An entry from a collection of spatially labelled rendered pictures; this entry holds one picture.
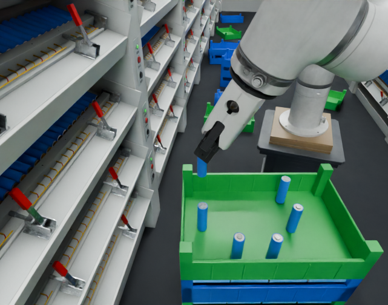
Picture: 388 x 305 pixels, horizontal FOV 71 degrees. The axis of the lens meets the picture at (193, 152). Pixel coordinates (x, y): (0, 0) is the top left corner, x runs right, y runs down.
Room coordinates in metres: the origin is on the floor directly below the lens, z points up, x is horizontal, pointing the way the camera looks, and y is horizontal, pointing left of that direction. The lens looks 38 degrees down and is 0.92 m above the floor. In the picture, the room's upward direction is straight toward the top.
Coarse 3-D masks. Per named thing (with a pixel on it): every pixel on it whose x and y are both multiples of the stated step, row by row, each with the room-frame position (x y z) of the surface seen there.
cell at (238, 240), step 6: (234, 234) 0.27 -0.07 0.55; (240, 234) 0.26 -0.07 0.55; (234, 240) 0.26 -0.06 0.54; (240, 240) 0.26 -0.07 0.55; (234, 246) 0.26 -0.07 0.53; (240, 246) 0.25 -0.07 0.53; (234, 252) 0.25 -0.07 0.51; (240, 252) 0.25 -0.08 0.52; (234, 258) 0.25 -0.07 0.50; (240, 258) 0.26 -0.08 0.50
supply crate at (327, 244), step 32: (192, 192) 0.42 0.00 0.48; (224, 192) 0.42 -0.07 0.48; (256, 192) 0.42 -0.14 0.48; (288, 192) 0.42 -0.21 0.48; (320, 192) 0.41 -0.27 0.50; (192, 224) 0.33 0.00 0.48; (224, 224) 0.33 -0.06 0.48; (256, 224) 0.33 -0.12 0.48; (320, 224) 0.33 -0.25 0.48; (352, 224) 0.30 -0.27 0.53; (192, 256) 0.23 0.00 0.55; (224, 256) 0.27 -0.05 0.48; (256, 256) 0.27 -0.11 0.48; (288, 256) 0.27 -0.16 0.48; (320, 256) 0.27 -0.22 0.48; (352, 256) 0.26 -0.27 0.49
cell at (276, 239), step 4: (272, 236) 0.26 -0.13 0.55; (276, 236) 0.26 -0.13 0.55; (280, 236) 0.26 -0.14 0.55; (272, 240) 0.26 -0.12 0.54; (276, 240) 0.26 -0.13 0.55; (280, 240) 0.26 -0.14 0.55; (272, 244) 0.26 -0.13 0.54; (276, 244) 0.25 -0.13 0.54; (280, 244) 0.25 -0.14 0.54; (268, 248) 0.26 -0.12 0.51; (272, 248) 0.25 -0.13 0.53; (276, 248) 0.25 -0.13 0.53; (280, 248) 0.25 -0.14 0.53; (268, 252) 0.26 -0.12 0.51; (272, 252) 0.25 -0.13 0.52; (276, 252) 0.25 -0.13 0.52; (268, 256) 0.26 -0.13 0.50; (272, 256) 0.25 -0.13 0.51; (276, 256) 0.25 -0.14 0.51
